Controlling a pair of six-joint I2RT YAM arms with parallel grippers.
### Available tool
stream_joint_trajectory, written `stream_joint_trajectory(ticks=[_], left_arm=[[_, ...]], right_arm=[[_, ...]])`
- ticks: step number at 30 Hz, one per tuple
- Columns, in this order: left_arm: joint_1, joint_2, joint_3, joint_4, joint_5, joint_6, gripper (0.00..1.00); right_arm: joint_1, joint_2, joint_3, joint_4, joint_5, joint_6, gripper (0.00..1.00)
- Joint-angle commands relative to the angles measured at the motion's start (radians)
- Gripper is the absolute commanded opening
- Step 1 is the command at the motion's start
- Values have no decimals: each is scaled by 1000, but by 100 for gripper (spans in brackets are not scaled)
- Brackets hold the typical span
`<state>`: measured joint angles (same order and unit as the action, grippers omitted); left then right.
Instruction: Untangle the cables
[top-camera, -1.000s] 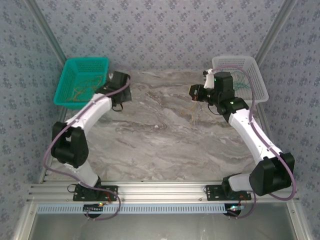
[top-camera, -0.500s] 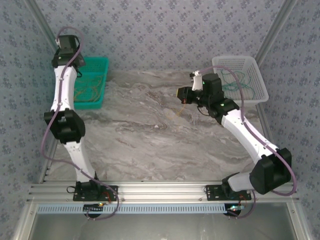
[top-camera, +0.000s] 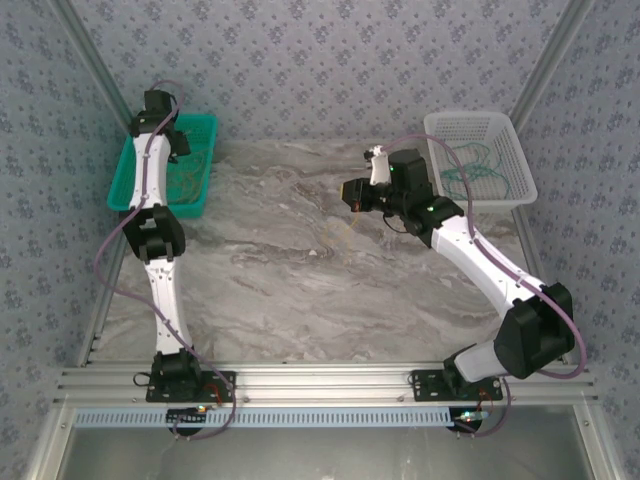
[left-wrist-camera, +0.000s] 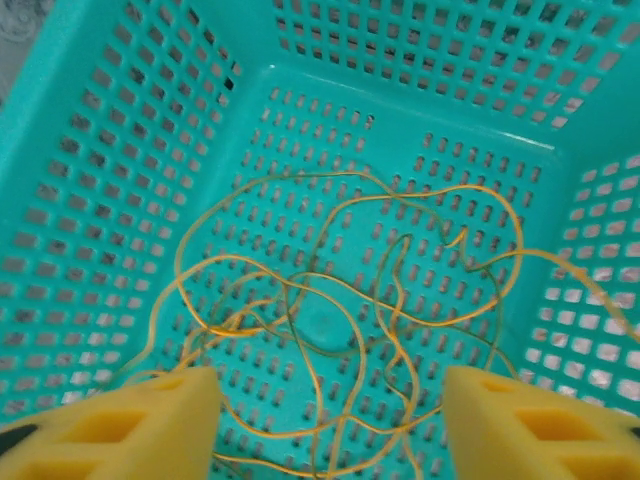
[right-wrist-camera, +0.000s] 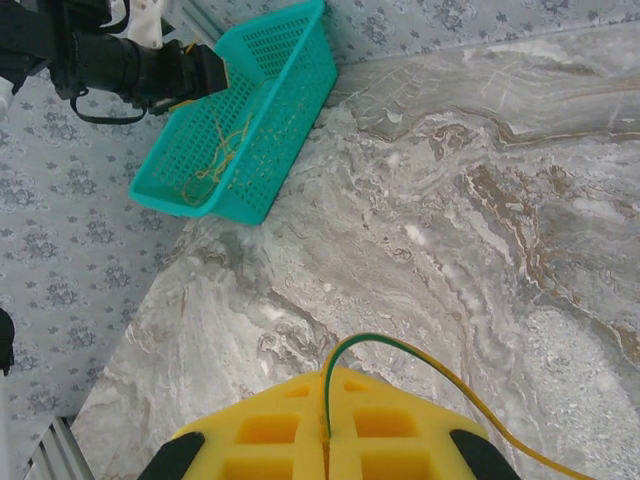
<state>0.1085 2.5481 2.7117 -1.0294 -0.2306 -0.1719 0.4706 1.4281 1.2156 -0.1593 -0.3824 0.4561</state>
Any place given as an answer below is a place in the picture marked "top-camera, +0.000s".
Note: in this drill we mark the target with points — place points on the white plastic basket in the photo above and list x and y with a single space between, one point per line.
520 165

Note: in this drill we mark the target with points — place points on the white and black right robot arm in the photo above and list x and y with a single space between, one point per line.
480 260

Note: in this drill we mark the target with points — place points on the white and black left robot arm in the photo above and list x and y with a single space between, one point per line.
167 300

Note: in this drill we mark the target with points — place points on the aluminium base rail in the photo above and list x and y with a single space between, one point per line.
325 382

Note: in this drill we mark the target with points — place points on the black controller board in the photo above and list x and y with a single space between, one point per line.
187 417
470 420

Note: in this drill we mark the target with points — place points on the aluminium frame post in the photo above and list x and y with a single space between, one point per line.
555 55
95 55

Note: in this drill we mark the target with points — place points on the grey metal shelf panel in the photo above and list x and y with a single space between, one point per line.
325 455

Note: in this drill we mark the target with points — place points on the teal plastic basket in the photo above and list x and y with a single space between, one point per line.
200 132

